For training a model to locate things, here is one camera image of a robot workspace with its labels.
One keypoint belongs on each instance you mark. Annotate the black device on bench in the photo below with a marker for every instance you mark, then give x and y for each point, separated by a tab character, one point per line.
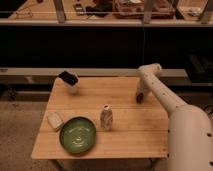
79	9

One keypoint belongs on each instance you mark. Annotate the dark red pepper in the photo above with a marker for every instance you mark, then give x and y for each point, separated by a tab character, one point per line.
139	97

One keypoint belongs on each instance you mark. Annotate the white sponge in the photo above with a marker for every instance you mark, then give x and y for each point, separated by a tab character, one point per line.
55	121

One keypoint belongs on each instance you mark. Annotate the green ceramic bowl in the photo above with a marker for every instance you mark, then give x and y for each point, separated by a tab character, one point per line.
78	135

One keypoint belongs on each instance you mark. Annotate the white patterned bottle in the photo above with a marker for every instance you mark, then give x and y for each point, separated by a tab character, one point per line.
106	118

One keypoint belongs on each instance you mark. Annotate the wooden table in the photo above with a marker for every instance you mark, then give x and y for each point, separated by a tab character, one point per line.
138	130

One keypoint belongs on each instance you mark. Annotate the brown tray on bench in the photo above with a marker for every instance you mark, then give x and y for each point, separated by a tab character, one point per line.
135	9

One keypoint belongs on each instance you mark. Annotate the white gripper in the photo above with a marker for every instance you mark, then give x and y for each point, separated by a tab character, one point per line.
142	88

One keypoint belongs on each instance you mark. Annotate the white cup with black object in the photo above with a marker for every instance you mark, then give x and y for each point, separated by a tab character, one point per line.
70	81

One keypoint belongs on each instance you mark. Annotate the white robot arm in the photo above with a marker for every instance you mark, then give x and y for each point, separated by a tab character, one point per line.
190	131

